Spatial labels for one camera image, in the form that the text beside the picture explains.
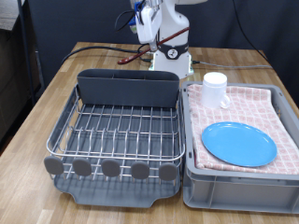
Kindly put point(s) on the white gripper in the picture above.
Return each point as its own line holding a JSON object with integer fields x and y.
{"x": 149, "y": 26}

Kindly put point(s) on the white mug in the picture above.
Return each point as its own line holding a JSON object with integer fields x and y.
{"x": 213, "y": 90}

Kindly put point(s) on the blue plate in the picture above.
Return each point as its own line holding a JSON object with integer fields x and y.
{"x": 239, "y": 144}

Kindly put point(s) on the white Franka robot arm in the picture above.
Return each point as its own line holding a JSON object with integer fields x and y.
{"x": 174, "y": 25}

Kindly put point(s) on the dark grey cutlery holder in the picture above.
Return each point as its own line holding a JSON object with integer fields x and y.
{"x": 127, "y": 90}

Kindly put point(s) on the pink checked cloth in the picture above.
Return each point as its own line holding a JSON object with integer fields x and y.
{"x": 249, "y": 105}

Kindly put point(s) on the black metal pole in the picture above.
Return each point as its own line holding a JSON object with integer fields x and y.
{"x": 26, "y": 46}

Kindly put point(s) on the dark background furniture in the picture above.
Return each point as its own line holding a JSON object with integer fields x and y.
{"x": 12, "y": 81}

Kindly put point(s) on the grey plastic drain tray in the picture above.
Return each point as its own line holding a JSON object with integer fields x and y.
{"x": 102, "y": 196}

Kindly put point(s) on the grey plastic crate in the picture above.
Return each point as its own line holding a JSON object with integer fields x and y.
{"x": 236, "y": 193}

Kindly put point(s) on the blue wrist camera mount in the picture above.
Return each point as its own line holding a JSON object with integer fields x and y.
{"x": 137, "y": 14}

